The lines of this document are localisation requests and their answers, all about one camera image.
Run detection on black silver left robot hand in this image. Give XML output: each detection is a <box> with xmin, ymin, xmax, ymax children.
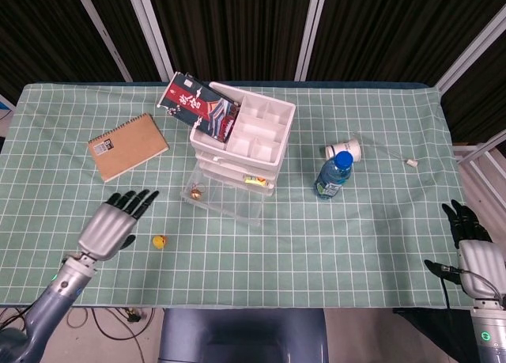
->
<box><xmin>77</xmin><ymin>189</ymin><xmax>160</xmax><ymax>260</ymax></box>

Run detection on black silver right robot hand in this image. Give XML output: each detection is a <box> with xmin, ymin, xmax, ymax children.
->
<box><xmin>423</xmin><ymin>199</ymin><xmax>506</xmax><ymax>300</ymax></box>

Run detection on clear plastic drawer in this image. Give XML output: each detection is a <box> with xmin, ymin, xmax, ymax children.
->
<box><xmin>180</xmin><ymin>161</ymin><xmax>274</xmax><ymax>226</ymax></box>

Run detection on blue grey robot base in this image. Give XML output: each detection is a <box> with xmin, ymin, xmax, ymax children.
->
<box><xmin>157</xmin><ymin>308</ymin><xmax>329</xmax><ymax>363</ymax></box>

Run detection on white drawer organizer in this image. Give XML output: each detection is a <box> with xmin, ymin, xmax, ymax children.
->
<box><xmin>188</xmin><ymin>81</ymin><xmax>296</xmax><ymax>198</ymax></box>

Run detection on brown spiral notebook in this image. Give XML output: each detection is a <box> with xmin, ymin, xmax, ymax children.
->
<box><xmin>87</xmin><ymin>112</ymin><xmax>170</xmax><ymax>183</ymax></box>

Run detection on blue drink bottle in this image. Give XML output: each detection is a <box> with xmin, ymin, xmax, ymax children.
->
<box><xmin>313</xmin><ymin>150</ymin><xmax>354</xmax><ymax>201</ymax></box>

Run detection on white paper cup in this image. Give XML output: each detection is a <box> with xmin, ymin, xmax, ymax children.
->
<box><xmin>325</xmin><ymin>139</ymin><xmax>362</xmax><ymax>163</ymax></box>

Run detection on green checkered tablecloth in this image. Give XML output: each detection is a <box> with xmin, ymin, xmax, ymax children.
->
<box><xmin>0</xmin><ymin>81</ymin><xmax>471</xmax><ymax>309</ymax></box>

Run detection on black right hand cable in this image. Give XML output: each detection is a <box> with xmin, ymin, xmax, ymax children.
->
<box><xmin>436</xmin><ymin>263</ymin><xmax>466</xmax><ymax>363</ymax></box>

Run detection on floor cables with plug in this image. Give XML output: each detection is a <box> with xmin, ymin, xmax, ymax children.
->
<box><xmin>65</xmin><ymin>307</ymin><xmax>155</xmax><ymax>363</ymax></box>

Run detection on white metal rack frame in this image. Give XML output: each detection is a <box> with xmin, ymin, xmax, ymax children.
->
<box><xmin>453</xmin><ymin>129</ymin><xmax>506</xmax><ymax>221</ymax></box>

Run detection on white partition post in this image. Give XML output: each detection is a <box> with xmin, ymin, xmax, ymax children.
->
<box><xmin>72</xmin><ymin>0</ymin><xmax>133</xmax><ymax>82</ymax></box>
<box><xmin>294</xmin><ymin>0</ymin><xmax>330</xmax><ymax>82</ymax></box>
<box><xmin>436</xmin><ymin>13</ymin><xmax>506</xmax><ymax>93</ymax></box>
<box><xmin>124</xmin><ymin>0</ymin><xmax>174</xmax><ymax>82</ymax></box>

